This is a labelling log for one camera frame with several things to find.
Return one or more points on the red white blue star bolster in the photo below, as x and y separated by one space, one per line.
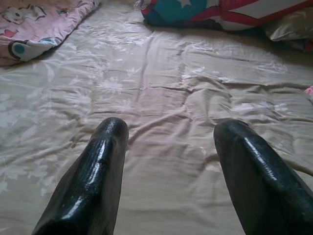
171 12

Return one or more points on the pink cartoon print blanket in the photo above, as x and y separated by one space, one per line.
49 24

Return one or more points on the beige floral pillow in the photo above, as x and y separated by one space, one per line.
293 31

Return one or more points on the beige floral bedspread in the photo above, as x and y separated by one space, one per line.
159 85

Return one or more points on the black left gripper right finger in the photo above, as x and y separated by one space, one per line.
261 183

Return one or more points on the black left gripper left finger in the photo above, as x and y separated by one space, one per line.
83 188

